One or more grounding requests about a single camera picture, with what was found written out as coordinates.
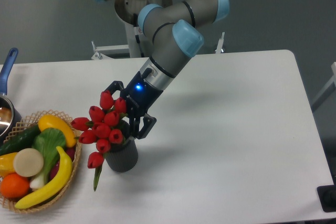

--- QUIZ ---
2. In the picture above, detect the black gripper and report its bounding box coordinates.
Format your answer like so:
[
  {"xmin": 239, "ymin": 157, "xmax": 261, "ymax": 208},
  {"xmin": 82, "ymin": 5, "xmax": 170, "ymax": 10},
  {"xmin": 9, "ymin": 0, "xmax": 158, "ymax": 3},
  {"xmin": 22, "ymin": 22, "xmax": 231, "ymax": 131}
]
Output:
[{"xmin": 104, "ymin": 71, "xmax": 163, "ymax": 139}]

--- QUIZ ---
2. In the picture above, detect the orange fruit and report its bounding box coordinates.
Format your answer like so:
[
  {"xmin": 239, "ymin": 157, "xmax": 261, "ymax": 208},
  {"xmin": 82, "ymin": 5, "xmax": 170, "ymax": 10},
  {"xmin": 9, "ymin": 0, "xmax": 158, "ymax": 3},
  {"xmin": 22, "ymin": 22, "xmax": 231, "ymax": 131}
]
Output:
[{"xmin": 1, "ymin": 173, "xmax": 30, "ymax": 198}]

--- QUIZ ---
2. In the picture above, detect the dark grey ribbed vase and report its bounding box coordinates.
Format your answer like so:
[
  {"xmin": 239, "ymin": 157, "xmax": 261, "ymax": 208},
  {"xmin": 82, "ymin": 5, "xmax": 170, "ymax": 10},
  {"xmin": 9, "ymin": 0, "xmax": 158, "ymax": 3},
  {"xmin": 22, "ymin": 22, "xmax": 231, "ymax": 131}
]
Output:
[{"xmin": 106, "ymin": 121, "xmax": 138, "ymax": 173}]

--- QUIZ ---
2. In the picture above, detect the white frame at right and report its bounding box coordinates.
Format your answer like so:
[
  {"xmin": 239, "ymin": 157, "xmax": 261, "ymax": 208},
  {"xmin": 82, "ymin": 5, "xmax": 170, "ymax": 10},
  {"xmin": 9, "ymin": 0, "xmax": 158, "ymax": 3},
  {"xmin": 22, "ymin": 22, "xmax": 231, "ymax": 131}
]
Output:
[{"xmin": 310, "ymin": 62, "xmax": 335, "ymax": 113}]

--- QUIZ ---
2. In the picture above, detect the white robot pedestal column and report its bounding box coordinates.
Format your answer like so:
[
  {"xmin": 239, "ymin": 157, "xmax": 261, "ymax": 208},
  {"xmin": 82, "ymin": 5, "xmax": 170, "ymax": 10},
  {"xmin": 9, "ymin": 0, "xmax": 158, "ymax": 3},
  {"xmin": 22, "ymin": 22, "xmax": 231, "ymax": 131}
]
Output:
[{"xmin": 114, "ymin": 0, "xmax": 172, "ymax": 58}]

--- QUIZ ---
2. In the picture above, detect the green bok choy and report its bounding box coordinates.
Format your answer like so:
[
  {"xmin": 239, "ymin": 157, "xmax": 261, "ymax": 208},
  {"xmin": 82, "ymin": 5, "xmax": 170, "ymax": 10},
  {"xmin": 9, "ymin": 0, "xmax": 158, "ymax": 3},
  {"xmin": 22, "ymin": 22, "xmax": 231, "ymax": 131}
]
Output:
[{"xmin": 30, "ymin": 127, "xmax": 66, "ymax": 190}]

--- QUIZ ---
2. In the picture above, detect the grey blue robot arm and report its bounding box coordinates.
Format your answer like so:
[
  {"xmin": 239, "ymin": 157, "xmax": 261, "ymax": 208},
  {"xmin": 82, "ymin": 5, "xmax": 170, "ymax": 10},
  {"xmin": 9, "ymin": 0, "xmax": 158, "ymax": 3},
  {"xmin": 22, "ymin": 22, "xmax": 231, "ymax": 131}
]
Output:
[{"xmin": 96, "ymin": 0, "xmax": 229, "ymax": 140}]

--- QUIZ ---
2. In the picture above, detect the woven wicker basket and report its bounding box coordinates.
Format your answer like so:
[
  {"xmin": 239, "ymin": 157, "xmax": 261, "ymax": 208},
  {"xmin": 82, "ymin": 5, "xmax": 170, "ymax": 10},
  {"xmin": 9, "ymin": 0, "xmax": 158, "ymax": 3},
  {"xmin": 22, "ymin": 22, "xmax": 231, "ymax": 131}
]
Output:
[{"xmin": 1, "ymin": 110, "xmax": 82, "ymax": 214}]

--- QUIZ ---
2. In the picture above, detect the dark red vegetable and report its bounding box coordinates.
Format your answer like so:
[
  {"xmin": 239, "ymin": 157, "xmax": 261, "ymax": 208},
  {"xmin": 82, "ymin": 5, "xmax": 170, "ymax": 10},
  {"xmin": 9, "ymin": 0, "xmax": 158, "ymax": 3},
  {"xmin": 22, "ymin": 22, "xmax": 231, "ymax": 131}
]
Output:
[{"xmin": 49, "ymin": 147, "xmax": 76, "ymax": 180}]

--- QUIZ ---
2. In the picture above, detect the yellow bell pepper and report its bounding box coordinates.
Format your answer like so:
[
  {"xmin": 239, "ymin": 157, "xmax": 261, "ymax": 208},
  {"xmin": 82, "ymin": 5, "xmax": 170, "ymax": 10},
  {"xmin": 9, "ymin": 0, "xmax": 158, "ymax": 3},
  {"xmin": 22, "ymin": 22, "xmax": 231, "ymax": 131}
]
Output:
[{"xmin": 0, "ymin": 152, "xmax": 17, "ymax": 177}]

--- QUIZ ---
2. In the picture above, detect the red tulip bouquet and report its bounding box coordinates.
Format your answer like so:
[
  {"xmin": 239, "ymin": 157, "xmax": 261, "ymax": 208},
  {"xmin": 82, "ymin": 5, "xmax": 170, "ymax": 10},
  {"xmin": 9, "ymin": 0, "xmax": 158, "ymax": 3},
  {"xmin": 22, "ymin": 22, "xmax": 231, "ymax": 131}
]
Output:
[{"xmin": 71, "ymin": 90, "xmax": 128, "ymax": 190}]

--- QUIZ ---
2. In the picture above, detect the yellow banana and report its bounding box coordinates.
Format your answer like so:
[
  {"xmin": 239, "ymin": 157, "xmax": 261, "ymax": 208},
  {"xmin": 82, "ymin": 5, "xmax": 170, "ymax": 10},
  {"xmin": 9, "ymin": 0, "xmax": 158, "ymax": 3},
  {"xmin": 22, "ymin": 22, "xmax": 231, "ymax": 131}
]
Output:
[{"xmin": 15, "ymin": 146, "xmax": 72, "ymax": 209}]

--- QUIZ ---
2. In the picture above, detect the black device at edge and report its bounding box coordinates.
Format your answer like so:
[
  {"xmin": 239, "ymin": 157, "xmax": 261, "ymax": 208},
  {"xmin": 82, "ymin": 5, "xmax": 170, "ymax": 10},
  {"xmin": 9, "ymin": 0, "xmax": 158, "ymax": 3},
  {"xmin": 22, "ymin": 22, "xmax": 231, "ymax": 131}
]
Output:
[{"xmin": 317, "ymin": 185, "xmax": 335, "ymax": 212}]

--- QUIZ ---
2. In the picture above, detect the blue handled saucepan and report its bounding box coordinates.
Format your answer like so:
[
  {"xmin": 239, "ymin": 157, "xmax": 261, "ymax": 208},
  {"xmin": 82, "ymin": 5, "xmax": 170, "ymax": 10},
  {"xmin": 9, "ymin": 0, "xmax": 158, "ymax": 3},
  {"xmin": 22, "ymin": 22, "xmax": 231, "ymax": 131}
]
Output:
[{"xmin": 1, "ymin": 48, "xmax": 22, "ymax": 145}]

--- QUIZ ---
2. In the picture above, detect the green cucumber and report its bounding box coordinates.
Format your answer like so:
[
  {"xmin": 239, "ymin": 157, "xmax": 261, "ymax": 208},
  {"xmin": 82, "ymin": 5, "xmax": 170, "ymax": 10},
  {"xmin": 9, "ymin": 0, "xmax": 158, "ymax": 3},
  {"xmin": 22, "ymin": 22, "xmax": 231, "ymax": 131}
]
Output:
[{"xmin": 1, "ymin": 125, "xmax": 41, "ymax": 155}]

